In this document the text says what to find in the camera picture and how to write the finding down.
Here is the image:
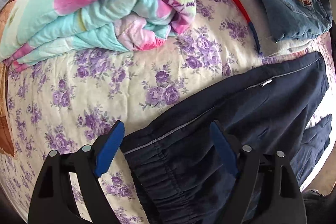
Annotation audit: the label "folded red blue garment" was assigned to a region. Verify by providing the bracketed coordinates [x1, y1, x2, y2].
[232, 0, 261, 54]

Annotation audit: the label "folded grey garment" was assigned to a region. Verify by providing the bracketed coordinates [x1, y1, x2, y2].
[219, 0, 316, 57]

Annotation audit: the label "colourful floral folded quilt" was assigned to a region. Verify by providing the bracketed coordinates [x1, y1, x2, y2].
[1, 0, 196, 71]

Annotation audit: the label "floral purple bed sheet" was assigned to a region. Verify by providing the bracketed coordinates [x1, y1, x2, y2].
[1, 0, 335, 222]

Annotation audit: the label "brown pillow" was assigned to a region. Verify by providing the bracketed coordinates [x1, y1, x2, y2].
[0, 0, 17, 157]

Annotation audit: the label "navy blue pants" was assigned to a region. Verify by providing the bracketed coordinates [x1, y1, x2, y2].
[121, 52, 333, 223]

